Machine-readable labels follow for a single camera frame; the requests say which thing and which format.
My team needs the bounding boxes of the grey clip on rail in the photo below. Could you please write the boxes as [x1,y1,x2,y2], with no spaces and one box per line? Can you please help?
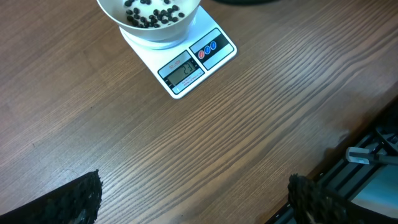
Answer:
[346,147,397,166]

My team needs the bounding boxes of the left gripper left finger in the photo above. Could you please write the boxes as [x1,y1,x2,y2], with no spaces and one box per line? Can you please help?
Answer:
[1,170,103,224]

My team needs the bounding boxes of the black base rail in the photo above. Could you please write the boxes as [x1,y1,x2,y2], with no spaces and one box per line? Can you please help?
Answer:
[266,100,397,224]

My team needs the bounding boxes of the black beans in bowl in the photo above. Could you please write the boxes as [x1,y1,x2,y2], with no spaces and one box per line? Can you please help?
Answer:
[123,0,188,29]

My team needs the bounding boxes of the white bowl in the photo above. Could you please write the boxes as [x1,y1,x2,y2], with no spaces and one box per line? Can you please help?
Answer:
[97,0,201,41]

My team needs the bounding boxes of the white digital kitchen scale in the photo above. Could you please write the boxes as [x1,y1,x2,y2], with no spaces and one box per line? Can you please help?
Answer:
[121,6,238,99]

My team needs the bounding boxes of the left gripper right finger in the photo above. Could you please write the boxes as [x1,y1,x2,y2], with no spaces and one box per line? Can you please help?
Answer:
[288,174,397,224]

